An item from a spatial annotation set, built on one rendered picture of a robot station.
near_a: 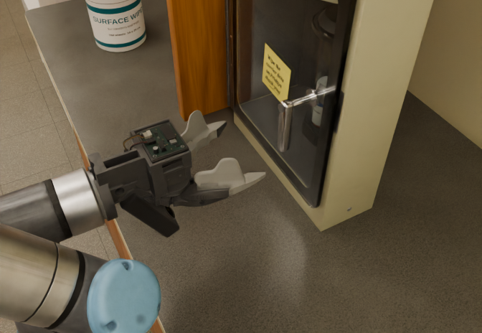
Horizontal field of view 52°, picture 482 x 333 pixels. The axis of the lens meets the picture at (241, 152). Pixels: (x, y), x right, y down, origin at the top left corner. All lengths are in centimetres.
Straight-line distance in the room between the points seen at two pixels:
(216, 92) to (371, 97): 44
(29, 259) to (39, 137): 213
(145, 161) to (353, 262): 40
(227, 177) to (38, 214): 22
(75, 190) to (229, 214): 35
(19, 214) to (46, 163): 183
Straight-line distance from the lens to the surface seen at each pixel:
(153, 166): 58
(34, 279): 46
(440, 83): 116
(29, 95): 286
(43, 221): 60
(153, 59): 124
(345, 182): 79
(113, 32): 126
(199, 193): 63
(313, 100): 69
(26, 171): 243
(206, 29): 95
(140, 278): 49
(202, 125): 70
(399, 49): 67
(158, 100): 111
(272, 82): 79
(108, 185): 60
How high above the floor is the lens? 163
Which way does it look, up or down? 45 degrees down
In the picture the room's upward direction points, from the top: straight up
